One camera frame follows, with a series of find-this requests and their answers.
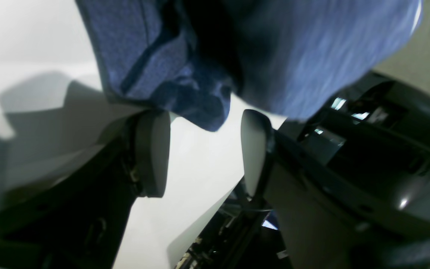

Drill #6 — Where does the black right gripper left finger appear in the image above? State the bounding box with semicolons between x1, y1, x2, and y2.
0;110;171;269

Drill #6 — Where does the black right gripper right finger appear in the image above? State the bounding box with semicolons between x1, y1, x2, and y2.
241;109;430;269

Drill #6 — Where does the navy blue t-shirt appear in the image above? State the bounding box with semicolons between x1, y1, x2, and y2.
76;0;423;132

